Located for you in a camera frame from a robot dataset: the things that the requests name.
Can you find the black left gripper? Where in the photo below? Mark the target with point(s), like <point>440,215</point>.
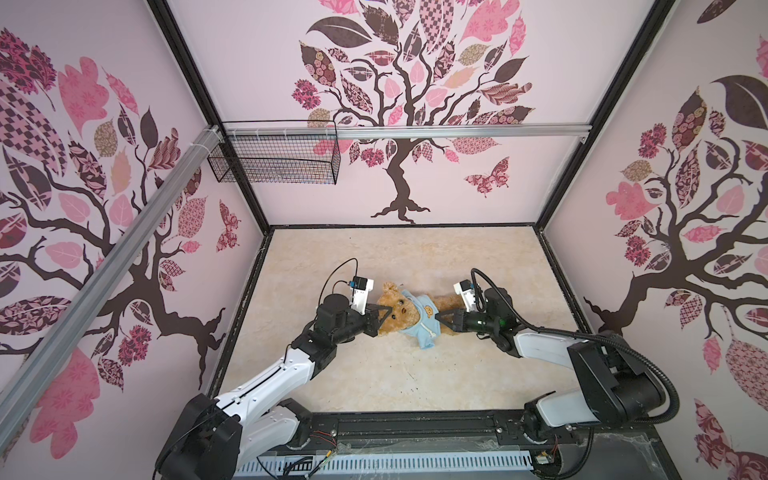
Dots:
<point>373,319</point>

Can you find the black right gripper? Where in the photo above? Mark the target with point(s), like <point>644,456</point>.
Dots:
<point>460,322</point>

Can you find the light blue teddy shirt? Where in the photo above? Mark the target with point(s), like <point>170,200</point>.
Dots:
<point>427,328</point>

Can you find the brown plush teddy bear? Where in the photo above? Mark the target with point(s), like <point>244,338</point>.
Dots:
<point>404,313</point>

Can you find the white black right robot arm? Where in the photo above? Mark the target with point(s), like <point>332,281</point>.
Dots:
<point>616,384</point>

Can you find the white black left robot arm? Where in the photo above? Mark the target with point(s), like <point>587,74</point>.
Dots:
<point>213,437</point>

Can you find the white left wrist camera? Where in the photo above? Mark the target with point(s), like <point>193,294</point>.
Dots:
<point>361,287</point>

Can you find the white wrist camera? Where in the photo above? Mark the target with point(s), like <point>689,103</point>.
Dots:
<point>361,287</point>
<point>468,292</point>

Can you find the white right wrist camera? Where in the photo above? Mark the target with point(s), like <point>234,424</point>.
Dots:
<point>468,292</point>

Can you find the white slotted cable duct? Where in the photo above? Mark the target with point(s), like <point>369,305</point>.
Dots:
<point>358,465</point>

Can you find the black wire mesh basket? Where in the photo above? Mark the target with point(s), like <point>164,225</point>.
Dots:
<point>278,151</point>

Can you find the aluminium rail back wall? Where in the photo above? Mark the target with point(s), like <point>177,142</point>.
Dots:
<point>408,130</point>

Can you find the aluminium rail wall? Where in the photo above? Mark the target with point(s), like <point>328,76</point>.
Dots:
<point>408,130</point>
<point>36,374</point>

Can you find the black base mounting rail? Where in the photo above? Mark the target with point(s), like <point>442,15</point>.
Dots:
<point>633,452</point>

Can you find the aluminium rail left wall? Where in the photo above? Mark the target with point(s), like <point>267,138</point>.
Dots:
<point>36,374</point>

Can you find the black corner frame post left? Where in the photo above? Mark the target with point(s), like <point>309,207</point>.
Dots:
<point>170,29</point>

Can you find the black corner frame post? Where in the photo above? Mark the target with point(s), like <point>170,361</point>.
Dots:
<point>650,29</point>
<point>170,29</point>

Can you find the black corner frame post right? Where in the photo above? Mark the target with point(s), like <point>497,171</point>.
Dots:
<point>650,29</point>

